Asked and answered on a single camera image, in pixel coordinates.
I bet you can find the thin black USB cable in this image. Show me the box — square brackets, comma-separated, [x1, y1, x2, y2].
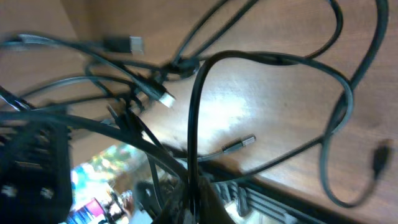
[0, 32, 257, 187]

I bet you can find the thick black USB cable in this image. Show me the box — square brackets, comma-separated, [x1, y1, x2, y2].
[170, 0, 394, 224]

